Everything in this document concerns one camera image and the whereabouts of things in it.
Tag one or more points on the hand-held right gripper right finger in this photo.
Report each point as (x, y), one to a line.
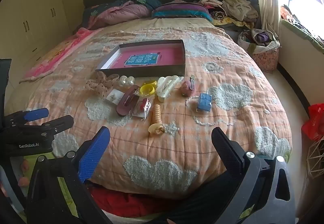
(227, 153)

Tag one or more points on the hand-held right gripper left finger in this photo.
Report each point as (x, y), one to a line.
(93, 153)

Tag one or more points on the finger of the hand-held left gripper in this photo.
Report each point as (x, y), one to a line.
(38, 113)
(58, 124)

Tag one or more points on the maroon hair clip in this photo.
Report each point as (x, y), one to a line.
(126, 102)

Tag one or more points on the red ball earring packet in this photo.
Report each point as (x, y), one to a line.
(143, 108)

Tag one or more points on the beige spiral hair clip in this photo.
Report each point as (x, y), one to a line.
(157, 115)

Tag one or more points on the white claw hair clip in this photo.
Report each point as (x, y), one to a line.
(162, 92)

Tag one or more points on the dark cardboard box pink inside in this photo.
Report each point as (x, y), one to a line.
(141, 58)

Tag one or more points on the peach cloud pattern quilt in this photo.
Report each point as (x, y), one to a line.
(189, 143)

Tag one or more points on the polka dot bow scrunchie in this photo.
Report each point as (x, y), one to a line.
(97, 84)

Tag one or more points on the small blue box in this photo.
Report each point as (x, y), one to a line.
(204, 101)

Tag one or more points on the red cloth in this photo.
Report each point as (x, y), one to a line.
(126, 201)

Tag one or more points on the white earring card packet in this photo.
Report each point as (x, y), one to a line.
(114, 97)

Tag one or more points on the person's black trousers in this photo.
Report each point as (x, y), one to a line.
(202, 208)

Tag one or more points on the pink printed blanket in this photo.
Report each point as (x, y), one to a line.
(58, 54)

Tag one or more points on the pink pompom hair clip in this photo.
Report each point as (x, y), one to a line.
(186, 89)

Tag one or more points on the red plastic bag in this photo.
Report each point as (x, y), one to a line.
(315, 122)

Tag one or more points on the cream wardrobe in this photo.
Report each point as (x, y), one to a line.
(33, 11)

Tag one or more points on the floral fabric laundry bag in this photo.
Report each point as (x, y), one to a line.
(263, 54)

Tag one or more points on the pink navy folded duvet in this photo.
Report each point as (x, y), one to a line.
(121, 12)

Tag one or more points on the green windowsill mat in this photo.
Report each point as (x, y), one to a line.
(301, 32)

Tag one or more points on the beige bed sheet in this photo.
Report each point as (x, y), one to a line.
(164, 23)

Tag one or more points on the pile of clothes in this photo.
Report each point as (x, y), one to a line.
(232, 6)

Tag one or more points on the clothes on windowsill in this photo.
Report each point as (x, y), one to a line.
(291, 17)

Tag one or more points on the purple striped pillow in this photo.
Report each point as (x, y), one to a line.
(179, 10)

